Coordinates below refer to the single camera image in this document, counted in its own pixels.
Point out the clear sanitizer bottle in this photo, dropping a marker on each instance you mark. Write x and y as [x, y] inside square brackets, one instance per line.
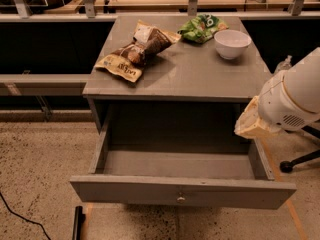
[284, 65]

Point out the black bar on floor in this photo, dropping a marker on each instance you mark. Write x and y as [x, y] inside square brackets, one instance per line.
[79, 218]

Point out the white bowl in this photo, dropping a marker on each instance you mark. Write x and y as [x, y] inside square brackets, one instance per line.
[230, 44]

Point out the green chip bag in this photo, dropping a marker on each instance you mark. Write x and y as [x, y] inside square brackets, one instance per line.
[202, 28]

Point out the brass top drawer knob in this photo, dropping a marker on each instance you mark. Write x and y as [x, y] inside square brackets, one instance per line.
[180, 199]

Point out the beige taped gripper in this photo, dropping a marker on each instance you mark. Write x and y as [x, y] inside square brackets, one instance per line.
[279, 104]

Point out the brown and yellow chip bag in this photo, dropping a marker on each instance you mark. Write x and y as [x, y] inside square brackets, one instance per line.
[128, 62]

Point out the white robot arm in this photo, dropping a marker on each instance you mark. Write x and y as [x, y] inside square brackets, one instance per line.
[288, 101]

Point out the grey top drawer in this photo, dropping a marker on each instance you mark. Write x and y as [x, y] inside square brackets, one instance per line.
[149, 152]

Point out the black office chair base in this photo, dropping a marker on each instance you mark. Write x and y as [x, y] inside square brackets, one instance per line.
[287, 166]

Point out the grey wooden cabinet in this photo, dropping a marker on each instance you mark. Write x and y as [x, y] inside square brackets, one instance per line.
[187, 72]

